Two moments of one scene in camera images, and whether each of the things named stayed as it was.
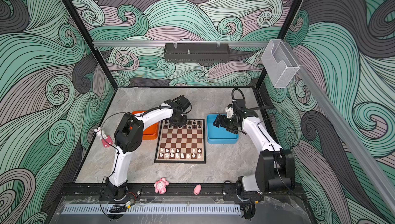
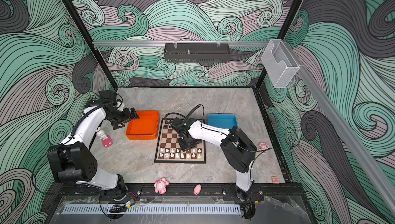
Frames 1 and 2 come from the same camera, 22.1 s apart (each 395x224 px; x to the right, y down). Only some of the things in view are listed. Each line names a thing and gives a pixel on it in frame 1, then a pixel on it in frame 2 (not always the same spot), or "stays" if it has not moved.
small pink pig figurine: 197,189 stays
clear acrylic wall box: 280,64 stays
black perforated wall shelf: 196,52 stays
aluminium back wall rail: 127,43 stays
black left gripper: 184,122 -> 127,118
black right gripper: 219,118 -> 183,148
